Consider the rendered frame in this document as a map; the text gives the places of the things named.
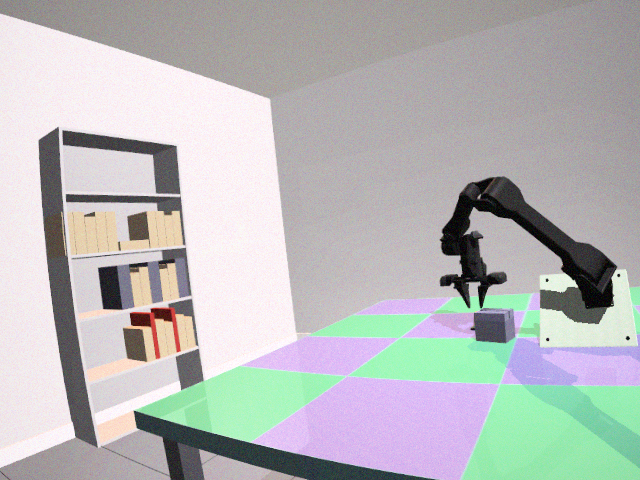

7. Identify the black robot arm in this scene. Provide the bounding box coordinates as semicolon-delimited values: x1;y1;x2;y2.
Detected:
440;176;617;309

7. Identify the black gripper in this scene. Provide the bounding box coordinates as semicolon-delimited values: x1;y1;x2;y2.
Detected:
440;254;507;309

